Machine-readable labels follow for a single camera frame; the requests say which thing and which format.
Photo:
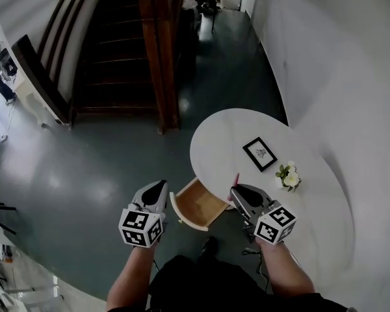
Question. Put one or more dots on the wooden drawer with white front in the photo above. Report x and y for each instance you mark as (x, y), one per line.
(198, 206)

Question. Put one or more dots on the dark stair side panel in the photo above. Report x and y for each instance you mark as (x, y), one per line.
(40, 80)

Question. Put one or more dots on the black picture frame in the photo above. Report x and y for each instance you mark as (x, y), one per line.
(259, 153)

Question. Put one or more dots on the white flowers in small pot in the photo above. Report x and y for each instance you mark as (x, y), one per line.
(290, 176)

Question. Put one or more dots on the person's black clothing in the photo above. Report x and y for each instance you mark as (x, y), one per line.
(214, 288)

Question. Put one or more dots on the black tripod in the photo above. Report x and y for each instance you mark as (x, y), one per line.
(0, 218)

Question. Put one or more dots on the person's right forearm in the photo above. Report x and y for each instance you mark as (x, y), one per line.
(286, 268)

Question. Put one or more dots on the person's left forearm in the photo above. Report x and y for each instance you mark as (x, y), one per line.
(130, 278)

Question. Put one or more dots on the small pink item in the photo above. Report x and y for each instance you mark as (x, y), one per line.
(236, 179)

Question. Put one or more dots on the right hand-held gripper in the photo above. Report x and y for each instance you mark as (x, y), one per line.
(273, 226)

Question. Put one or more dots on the dark wooden staircase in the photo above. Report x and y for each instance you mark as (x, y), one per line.
(117, 60)

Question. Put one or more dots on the white oval table top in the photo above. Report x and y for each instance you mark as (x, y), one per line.
(221, 135)

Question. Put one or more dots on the brown wooden newel post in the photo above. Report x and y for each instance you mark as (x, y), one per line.
(161, 60)

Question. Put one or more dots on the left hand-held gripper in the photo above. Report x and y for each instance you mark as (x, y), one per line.
(144, 227)

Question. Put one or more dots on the person's black shoe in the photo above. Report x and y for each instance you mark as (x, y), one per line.
(210, 245)

